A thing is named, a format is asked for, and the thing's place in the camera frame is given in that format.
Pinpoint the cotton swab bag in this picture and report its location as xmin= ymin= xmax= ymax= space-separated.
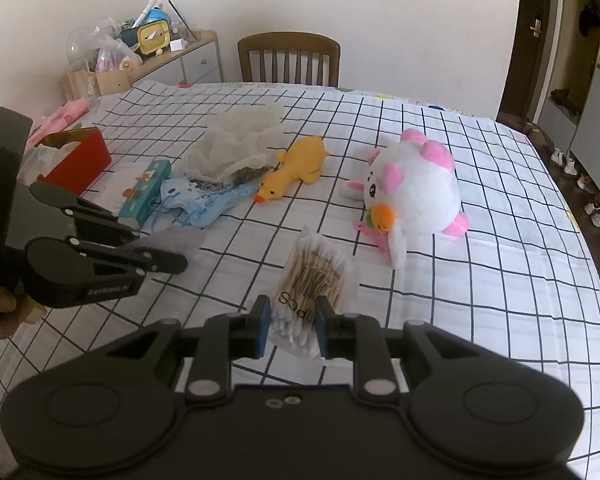
xmin=270 ymin=229 xmax=360 ymax=360

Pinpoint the white mesh cloth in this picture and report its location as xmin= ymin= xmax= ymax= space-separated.
xmin=172 ymin=104 xmax=286 ymax=183

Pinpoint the person's left hand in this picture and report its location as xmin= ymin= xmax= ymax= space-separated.
xmin=0 ymin=286 xmax=46 ymax=339

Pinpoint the red storage box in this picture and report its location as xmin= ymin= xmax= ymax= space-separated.
xmin=35 ymin=126 xmax=111 ymax=195

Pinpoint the white teal book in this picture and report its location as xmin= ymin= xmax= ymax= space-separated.
xmin=118 ymin=159 xmax=171 ymax=231

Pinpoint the cardboard box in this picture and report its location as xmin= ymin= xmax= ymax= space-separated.
xmin=60 ymin=70 xmax=131 ymax=101

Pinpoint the white grid tablecloth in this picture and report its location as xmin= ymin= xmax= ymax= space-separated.
xmin=0 ymin=81 xmax=600 ymax=479

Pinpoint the plastic bag of items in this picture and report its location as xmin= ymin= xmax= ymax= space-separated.
xmin=95 ymin=38 xmax=143 ymax=73

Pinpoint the glass jar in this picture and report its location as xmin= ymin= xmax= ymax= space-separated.
xmin=66 ymin=16 xmax=119 ymax=72

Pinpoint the white pink plush toy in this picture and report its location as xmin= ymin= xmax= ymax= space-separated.
xmin=340 ymin=129 xmax=469 ymax=270

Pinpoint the yellow toy clock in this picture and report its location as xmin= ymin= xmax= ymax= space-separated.
xmin=136 ymin=20 xmax=171 ymax=56

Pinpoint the small white drawer cabinet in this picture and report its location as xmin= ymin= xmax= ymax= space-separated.
xmin=129 ymin=30 xmax=224 ymax=87

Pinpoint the wooden chair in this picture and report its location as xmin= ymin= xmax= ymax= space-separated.
xmin=237 ymin=32 xmax=341 ymax=88

